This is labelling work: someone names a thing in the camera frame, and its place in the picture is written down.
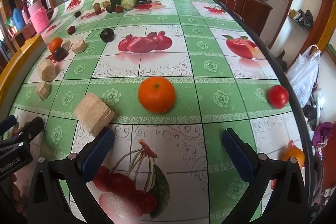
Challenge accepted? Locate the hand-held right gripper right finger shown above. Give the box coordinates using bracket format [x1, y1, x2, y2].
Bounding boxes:
[222, 128, 309, 224]

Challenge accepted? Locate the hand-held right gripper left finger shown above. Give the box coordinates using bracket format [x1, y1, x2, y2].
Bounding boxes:
[28, 127, 116, 224]

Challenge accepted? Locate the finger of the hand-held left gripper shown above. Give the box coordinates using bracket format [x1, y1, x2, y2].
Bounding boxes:
[0, 115, 17, 141]
[10, 116, 46, 147]

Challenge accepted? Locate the small compressed wood block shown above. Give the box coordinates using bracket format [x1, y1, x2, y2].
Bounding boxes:
[36, 82, 51, 101]

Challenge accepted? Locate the large compressed wood block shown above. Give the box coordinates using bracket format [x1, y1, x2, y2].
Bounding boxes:
[74, 92, 115, 137]

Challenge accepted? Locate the red tomato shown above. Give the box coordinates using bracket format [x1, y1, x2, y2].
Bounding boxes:
[267, 85, 290, 109]

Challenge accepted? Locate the large orange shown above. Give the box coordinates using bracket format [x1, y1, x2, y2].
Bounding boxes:
[138, 76, 176, 114]

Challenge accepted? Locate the small orange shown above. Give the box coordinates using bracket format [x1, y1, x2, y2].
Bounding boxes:
[49, 37, 64, 52]

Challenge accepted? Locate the large dark plum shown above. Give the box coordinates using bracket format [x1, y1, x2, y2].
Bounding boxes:
[100, 28, 115, 43]

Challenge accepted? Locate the person's left hand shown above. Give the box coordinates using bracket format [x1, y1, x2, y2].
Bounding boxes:
[0, 171, 30, 217]

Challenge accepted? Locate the orange in red net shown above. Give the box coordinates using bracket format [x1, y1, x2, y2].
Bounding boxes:
[281, 140, 306, 168]

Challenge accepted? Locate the dark purple plum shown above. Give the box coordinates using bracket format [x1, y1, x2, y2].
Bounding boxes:
[52, 47, 68, 62]

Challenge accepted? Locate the purple cloth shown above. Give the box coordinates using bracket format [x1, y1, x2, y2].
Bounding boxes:
[313, 122, 334, 151]

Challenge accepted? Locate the brown wooden cabinet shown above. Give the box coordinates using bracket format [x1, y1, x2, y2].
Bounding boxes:
[209, 0, 273, 36]
[9, 22, 37, 47]

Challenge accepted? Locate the fruit printed tablecloth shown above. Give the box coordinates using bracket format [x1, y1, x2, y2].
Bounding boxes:
[8, 0, 307, 224]

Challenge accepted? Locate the blue plastic jug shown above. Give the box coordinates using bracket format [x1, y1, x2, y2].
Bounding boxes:
[12, 7, 25, 31]

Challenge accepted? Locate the white plastic bag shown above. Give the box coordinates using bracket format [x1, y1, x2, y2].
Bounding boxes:
[286, 45, 322, 109]

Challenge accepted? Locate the pink knitted sleeve flask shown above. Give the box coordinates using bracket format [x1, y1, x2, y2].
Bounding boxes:
[25, 0, 50, 34]

